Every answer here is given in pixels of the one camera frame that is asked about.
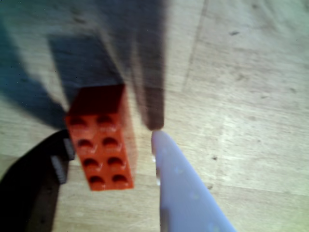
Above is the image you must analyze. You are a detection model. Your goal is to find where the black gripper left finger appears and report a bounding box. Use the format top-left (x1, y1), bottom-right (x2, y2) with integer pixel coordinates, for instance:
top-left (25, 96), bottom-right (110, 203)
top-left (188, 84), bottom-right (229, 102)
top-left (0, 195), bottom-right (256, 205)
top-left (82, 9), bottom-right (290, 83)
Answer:
top-left (0, 129), bottom-right (76, 232)

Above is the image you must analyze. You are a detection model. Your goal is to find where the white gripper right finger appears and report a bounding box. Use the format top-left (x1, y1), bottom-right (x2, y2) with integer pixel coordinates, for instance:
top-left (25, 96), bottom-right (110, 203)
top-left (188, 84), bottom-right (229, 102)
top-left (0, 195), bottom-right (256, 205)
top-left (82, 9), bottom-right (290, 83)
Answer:
top-left (151, 130), bottom-right (236, 232)

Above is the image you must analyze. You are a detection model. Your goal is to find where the red lego block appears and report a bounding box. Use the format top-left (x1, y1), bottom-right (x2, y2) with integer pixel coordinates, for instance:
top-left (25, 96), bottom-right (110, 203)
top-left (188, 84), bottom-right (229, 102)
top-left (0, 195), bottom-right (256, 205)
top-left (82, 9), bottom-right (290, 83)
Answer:
top-left (64, 83), bottom-right (135, 191)

